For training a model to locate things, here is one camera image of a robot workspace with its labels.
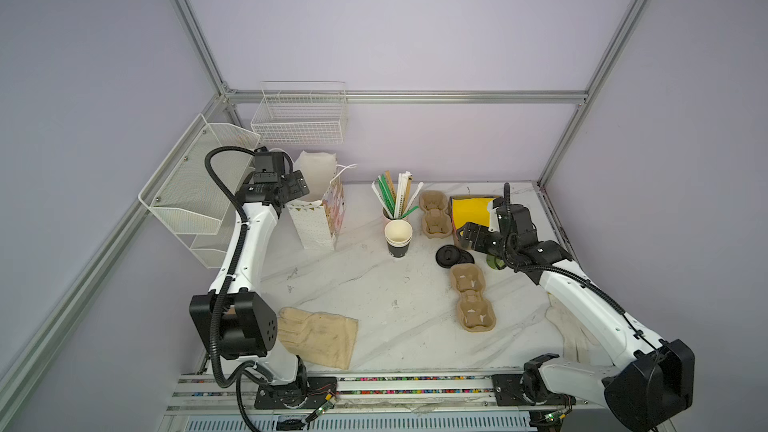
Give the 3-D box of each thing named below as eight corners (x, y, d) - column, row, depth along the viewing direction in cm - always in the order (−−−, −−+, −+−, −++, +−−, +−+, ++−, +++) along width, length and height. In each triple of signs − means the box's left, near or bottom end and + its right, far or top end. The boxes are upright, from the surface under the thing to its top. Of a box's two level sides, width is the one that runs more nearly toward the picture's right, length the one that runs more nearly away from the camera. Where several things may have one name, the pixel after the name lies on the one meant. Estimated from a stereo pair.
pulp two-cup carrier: (458, 334, 85) (461, 330, 82) (449, 268, 98) (451, 263, 95) (495, 334, 85) (499, 330, 82) (481, 268, 98) (484, 263, 95)
